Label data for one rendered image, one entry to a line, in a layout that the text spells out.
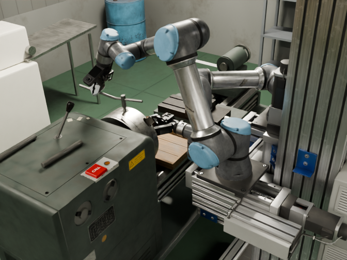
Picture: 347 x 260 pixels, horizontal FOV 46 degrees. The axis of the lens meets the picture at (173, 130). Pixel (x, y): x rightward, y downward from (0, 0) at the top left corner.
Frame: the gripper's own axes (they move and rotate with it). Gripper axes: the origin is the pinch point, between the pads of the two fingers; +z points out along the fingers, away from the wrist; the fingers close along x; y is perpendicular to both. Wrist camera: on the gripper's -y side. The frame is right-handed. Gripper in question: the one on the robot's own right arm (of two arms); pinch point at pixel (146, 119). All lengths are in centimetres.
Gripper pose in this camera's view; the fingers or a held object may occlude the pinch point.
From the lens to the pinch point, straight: 222.4
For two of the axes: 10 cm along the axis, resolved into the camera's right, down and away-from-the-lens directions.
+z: -8.2, -2.8, 4.9
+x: -0.2, -8.5, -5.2
